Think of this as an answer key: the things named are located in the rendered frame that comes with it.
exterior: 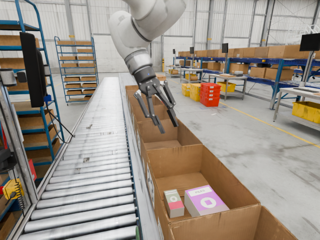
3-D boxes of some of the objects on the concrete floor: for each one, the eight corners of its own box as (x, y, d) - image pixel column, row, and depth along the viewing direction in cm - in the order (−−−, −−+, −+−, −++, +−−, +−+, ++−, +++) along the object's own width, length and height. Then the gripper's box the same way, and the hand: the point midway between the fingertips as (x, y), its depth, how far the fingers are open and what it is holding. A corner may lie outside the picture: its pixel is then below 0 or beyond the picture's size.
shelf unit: (66, 106, 545) (53, 35, 479) (70, 102, 590) (58, 37, 523) (99, 104, 567) (91, 36, 500) (100, 100, 612) (93, 37, 545)
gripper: (160, 67, 71) (185, 120, 72) (118, 82, 65) (145, 141, 66) (167, 59, 64) (194, 118, 65) (120, 75, 58) (151, 141, 59)
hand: (166, 122), depth 65 cm, fingers open, 5 cm apart
